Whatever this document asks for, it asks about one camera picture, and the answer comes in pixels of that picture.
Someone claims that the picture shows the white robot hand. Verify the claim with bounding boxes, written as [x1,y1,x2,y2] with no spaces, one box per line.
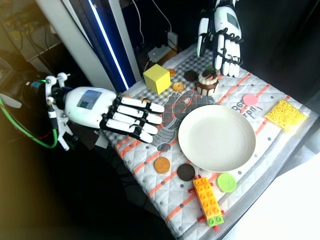
[63,86,166,144]
[196,4,244,78]

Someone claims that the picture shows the chocolate cupcake toy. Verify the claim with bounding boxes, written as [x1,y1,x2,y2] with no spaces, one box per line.
[196,66,220,97]

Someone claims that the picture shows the white round plate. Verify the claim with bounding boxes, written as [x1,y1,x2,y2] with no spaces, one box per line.
[177,104,257,173]

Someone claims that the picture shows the white power adapter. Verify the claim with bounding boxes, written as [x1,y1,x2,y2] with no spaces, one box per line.
[166,31,179,47]

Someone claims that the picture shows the dark chocolate sandwich cookie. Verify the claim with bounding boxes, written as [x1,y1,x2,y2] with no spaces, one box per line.
[176,163,196,181]
[183,69,198,82]

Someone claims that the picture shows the white power strip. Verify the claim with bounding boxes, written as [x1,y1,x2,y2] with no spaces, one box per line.
[147,46,176,62]

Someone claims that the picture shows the white and blue column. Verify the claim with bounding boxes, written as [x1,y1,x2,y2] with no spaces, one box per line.
[34,0,142,92]

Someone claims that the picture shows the yellow cube block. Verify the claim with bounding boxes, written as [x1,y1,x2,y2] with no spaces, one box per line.
[142,63,172,95]

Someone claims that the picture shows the pink round disc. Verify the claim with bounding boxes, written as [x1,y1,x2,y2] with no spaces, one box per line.
[242,93,259,106]

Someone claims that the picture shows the tan round biscuit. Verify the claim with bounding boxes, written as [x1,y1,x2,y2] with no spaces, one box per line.
[153,156,171,174]

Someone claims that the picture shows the yellow bumpy square pad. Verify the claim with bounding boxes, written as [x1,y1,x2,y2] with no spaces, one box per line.
[264,99,308,133]

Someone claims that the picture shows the grey quilt with bear print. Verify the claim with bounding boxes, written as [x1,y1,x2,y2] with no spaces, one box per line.
[101,43,313,238]

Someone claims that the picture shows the orange and green block vehicle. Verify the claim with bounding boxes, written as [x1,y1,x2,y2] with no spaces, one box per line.
[187,174,226,232]

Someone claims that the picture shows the green round disc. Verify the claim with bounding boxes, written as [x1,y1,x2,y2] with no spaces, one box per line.
[216,172,238,193]

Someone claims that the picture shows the green cable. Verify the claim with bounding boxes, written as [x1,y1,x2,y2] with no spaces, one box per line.
[0,97,60,149]

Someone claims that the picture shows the white cable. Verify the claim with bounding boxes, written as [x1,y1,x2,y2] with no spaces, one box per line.
[131,0,174,34]

